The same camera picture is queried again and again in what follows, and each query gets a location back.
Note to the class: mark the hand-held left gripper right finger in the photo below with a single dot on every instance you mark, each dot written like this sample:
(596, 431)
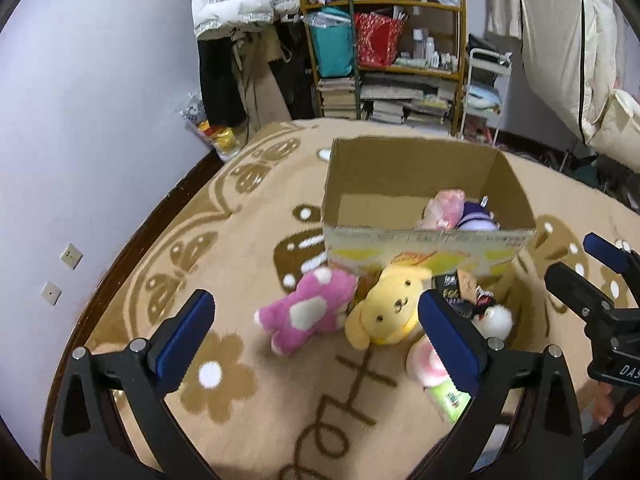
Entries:
(450, 340)

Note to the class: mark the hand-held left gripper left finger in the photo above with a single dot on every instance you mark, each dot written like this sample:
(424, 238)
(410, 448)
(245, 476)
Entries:
(182, 340)

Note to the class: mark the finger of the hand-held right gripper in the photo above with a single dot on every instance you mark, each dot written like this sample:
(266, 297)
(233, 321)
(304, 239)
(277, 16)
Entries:
(575, 285)
(605, 252)

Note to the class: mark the pink white round plush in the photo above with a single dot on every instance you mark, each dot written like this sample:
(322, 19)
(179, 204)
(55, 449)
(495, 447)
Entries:
(425, 362)

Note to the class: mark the white black plush toy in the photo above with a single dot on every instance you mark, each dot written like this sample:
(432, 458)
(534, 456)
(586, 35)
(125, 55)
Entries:
(497, 321)

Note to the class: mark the yellow plush dog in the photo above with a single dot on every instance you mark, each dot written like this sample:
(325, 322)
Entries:
(385, 310)

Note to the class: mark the pink plush bear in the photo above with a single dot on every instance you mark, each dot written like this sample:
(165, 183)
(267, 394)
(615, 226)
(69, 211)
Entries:
(310, 310)

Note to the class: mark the cardboard box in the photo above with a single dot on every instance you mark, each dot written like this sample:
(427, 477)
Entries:
(370, 175)

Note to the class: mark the person's right hand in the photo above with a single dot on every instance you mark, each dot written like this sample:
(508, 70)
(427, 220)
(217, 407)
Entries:
(604, 405)

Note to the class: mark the dark snack packet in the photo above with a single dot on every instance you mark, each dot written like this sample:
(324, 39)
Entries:
(450, 296)

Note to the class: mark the green white pouch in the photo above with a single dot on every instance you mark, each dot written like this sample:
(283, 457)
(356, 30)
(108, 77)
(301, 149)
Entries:
(450, 402)

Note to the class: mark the purple plush toy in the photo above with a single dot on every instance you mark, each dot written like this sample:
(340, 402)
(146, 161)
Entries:
(477, 217)

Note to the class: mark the cream pillow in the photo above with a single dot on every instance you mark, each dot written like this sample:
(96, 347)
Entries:
(620, 127)

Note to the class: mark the light pink plush toy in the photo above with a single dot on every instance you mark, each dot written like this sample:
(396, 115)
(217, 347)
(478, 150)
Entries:
(442, 207)

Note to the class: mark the white trolley cart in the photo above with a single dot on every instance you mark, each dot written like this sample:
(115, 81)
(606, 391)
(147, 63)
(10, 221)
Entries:
(487, 95)

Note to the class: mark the clear plastic bag of toys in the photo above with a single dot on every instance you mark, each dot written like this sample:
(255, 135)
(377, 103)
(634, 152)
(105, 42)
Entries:
(215, 132)

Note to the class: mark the white hanging duvet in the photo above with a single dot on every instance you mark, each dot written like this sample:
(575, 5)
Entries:
(560, 35)

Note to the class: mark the wide stack of books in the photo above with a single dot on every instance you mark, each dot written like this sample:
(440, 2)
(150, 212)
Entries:
(400, 102)

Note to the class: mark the black hanging trousers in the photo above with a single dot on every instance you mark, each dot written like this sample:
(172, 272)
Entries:
(220, 85)

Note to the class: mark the wooden bookshelf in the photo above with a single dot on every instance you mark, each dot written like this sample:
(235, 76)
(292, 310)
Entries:
(462, 35)

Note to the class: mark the row of white bottles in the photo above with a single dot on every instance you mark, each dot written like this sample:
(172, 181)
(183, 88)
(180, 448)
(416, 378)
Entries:
(430, 52)

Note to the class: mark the narrow stack of books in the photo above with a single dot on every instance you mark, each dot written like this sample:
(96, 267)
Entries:
(337, 99)

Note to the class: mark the beige hanging garment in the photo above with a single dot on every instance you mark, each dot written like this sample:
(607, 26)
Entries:
(260, 80)

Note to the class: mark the black hanging garment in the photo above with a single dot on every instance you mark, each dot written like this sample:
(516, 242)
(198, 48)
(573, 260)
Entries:
(297, 75)

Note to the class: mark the red patterned bag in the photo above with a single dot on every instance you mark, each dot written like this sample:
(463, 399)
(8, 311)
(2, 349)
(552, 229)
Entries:
(377, 40)

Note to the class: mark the teal bag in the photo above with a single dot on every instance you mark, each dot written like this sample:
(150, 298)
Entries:
(330, 45)

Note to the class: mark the white wall socket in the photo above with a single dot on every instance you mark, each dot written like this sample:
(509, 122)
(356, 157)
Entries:
(51, 292)
(71, 256)

